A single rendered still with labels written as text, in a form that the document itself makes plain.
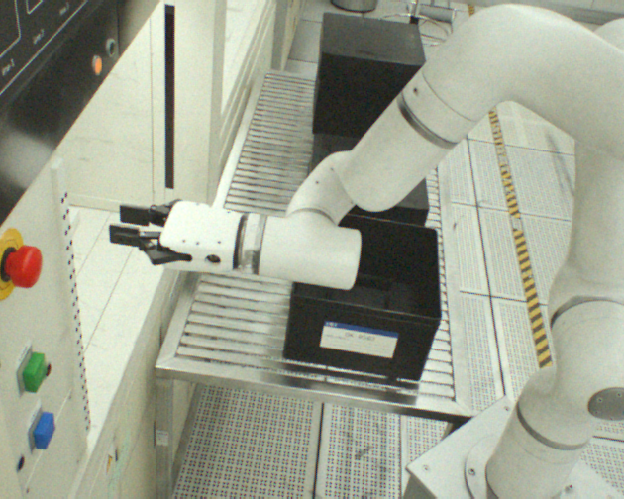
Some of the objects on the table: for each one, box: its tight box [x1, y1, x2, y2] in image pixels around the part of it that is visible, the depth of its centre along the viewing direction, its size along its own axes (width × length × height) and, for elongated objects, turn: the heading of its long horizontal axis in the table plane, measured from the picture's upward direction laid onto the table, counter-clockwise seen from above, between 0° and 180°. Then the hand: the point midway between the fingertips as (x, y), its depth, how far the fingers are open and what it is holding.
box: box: [312, 13, 427, 139], centre depth 212 cm, size 29×29×25 cm
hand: (129, 224), depth 99 cm, fingers open, 4 cm apart
